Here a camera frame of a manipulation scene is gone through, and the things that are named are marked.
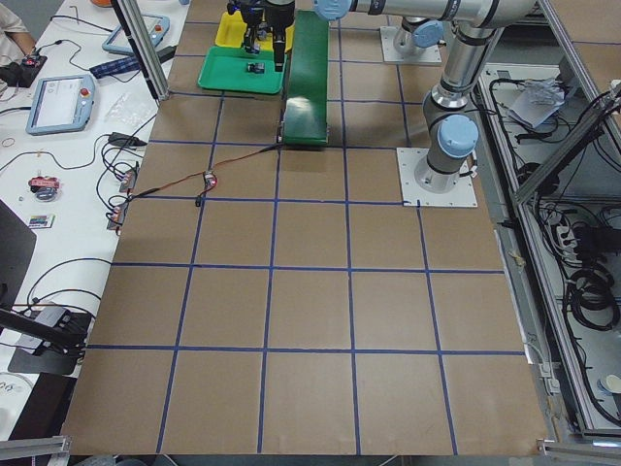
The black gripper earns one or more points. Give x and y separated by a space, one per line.
279 16

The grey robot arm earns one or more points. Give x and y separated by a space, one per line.
426 32
476 29

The yellow plastic tray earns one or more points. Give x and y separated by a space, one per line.
231 30

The green plastic tray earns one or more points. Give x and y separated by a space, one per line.
225 69

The green conveyor belt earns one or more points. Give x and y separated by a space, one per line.
305 116

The plaid blue pouch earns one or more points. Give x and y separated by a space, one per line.
115 67

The small red-lit circuit board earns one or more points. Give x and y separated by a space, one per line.
210 180

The near teach pendant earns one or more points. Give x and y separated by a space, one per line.
61 105

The aluminium frame post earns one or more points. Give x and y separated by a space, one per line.
131 21

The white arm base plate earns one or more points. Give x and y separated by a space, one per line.
423 187

